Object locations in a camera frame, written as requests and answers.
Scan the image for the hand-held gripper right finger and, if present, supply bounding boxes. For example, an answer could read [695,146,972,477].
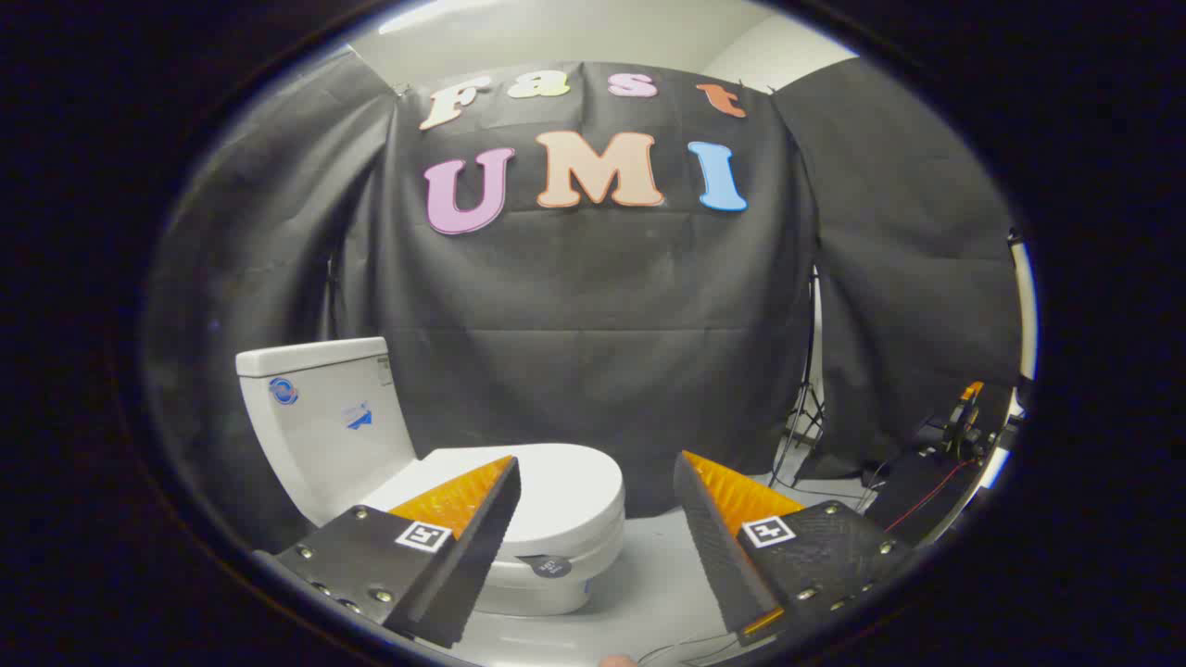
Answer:
[674,451,914,647]

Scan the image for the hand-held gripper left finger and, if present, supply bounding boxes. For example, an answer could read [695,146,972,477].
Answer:
[255,454,522,649]

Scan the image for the white toilet lid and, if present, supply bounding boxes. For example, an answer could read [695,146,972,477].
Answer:
[361,443,626,561]

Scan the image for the white toilet seat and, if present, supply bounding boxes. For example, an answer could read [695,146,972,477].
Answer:
[486,533,626,586]

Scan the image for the white toilet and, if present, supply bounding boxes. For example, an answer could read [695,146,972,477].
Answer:
[235,337,626,617]

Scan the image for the black equipment box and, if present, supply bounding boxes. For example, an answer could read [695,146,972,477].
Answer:
[866,449,983,547]

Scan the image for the black backdrop cloth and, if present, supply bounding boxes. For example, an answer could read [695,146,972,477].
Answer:
[144,51,1025,557]

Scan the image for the orange black device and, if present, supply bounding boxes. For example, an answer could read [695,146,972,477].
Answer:
[936,380,989,459]

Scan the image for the red cable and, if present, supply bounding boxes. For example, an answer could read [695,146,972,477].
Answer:
[885,459,978,535]

